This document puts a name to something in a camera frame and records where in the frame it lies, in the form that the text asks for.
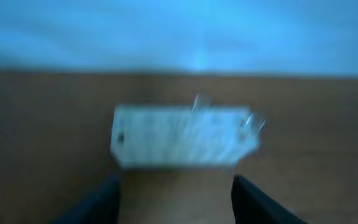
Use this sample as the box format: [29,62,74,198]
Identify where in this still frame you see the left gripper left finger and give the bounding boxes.
[50,174,121,224]

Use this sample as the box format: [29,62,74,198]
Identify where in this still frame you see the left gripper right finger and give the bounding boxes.
[231,174,309,224]

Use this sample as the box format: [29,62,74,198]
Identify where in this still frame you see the clear test tube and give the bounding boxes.
[191,92,213,113]
[238,111,267,139]

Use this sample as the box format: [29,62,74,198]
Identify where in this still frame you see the white test tube rack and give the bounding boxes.
[109,105,261,170]

